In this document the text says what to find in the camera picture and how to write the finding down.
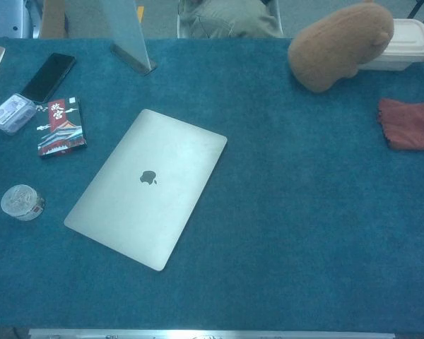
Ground white lidded takeaway container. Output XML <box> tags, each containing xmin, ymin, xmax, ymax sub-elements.
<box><xmin>356</xmin><ymin>19</ymin><xmax>424</xmax><ymax>71</ymax></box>

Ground brown plush toy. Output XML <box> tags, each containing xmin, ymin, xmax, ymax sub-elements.
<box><xmin>288</xmin><ymin>0</ymin><xmax>396</xmax><ymax>94</ymax></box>

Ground frosted acrylic sign stand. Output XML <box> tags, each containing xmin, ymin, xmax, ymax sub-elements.
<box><xmin>99</xmin><ymin>0</ymin><xmax>158</xmax><ymax>76</ymax></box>

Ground clear plastic case purple contents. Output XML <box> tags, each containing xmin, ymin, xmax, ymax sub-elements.
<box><xmin>0</xmin><ymin>93</ymin><xmax>37</xmax><ymax>136</ymax></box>

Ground red-brown cloth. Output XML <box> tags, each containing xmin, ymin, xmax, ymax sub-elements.
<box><xmin>377</xmin><ymin>97</ymin><xmax>424</xmax><ymax>152</ymax></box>

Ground teal table cloth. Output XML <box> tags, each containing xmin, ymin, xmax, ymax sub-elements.
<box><xmin>0</xmin><ymin>37</ymin><xmax>424</xmax><ymax>333</ymax></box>

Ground aluminium frame rail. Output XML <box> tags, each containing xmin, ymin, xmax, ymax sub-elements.
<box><xmin>28</xmin><ymin>328</ymin><xmax>396</xmax><ymax>339</ymax></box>

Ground red black card box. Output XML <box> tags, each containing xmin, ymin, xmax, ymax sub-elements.
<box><xmin>35</xmin><ymin>96</ymin><xmax>88</xmax><ymax>160</ymax></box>

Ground silver metal frame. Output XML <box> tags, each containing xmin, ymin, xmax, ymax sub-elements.
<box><xmin>0</xmin><ymin>0</ymin><xmax>45</xmax><ymax>38</ymax></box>

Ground clear round jar of clips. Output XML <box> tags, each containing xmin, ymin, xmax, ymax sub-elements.
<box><xmin>0</xmin><ymin>184</ymin><xmax>46</xmax><ymax>222</ymax></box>

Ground brown cardboard box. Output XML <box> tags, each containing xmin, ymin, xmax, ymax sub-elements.
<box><xmin>38</xmin><ymin>0</ymin><xmax>70</xmax><ymax>39</ymax></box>

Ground black smartphone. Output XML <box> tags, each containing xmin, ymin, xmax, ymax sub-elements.
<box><xmin>20</xmin><ymin>52</ymin><xmax>76</xmax><ymax>105</ymax></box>

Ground silver Apple laptop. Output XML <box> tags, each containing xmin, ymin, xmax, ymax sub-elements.
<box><xmin>64</xmin><ymin>108</ymin><xmax>228</xmax><ymax>272</ymax></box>

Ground seated person in grey clothes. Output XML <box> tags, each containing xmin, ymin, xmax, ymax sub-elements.
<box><xmin>179</xmin><ymin>0</ymin><xmax>283</xmax><ymax>39</ymax></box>

